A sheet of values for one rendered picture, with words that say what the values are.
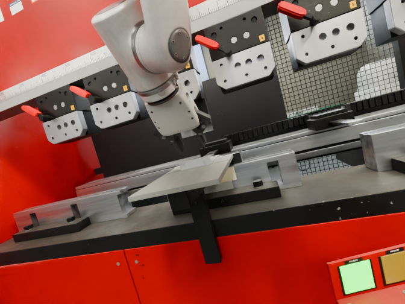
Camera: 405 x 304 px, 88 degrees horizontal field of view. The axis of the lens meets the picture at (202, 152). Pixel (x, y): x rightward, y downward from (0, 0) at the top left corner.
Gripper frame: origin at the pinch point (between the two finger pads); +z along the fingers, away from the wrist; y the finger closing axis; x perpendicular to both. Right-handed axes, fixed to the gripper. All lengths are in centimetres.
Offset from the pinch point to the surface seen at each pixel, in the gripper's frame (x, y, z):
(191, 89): -12.7, -2.8, -7.1
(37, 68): -27, 45, -24
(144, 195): 18.5, 5.4, -6.5
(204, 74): -566, 90, 253
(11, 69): -29, 56, -26
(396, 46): -76, -95, 40
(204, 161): 4.6, -2.6, 3.6
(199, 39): -16.4, -8.9, -17.1
